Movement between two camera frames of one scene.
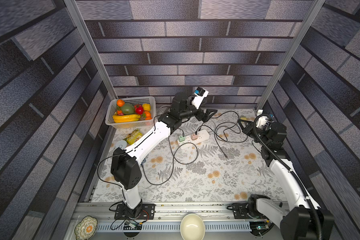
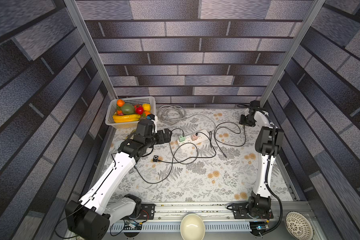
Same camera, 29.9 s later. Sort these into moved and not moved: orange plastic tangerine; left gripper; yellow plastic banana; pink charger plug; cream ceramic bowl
Moved: left gripper
Not moved: pink charger plug; cream ceramic bowl; yellow plastic banana; orange plastic tangerine
